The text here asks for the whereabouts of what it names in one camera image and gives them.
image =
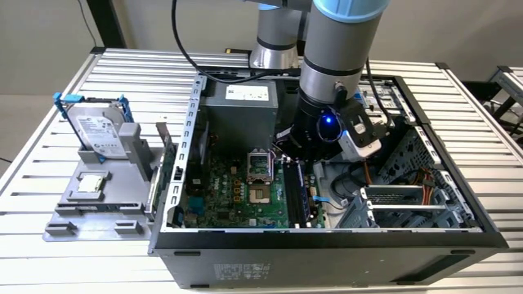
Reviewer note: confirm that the silver hard disk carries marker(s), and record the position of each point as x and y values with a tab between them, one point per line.
96	128

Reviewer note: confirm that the silver optical drive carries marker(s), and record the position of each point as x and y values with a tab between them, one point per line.
385	92

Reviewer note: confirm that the black case fan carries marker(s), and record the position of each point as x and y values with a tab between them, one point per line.
200	147

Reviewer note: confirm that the green motherboard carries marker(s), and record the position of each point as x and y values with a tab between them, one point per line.
220	196

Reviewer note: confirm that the white power supply label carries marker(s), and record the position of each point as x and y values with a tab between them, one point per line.
247	92

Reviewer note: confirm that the black RAM slot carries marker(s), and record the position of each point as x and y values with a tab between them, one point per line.
289	193
295	193

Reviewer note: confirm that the black PC case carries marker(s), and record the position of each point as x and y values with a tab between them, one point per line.
285	266

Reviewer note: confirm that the grey parts rack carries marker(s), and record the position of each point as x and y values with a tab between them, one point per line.
123	190

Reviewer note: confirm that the black frame post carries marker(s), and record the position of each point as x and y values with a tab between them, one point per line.
107	27

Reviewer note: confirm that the grey power supply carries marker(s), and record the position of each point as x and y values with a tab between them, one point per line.
240	122

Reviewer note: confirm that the green graphics card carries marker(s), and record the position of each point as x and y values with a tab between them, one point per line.
165	177

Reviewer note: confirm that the CPU socket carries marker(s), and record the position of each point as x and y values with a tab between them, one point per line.
261	193

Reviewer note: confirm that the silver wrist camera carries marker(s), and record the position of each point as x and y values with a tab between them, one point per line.
363	150

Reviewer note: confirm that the silver disk bay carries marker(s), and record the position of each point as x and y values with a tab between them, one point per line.
392	208

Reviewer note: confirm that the RAM stick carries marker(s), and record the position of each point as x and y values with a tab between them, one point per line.
304	196

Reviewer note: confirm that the small slatted metal table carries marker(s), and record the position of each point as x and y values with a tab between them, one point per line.
508	76

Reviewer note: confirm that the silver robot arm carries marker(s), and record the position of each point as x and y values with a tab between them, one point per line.
335	61

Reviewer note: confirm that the silver CPU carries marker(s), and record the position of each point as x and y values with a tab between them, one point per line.
91	184

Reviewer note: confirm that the blue disk carrier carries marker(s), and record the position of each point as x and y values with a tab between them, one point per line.
73	98

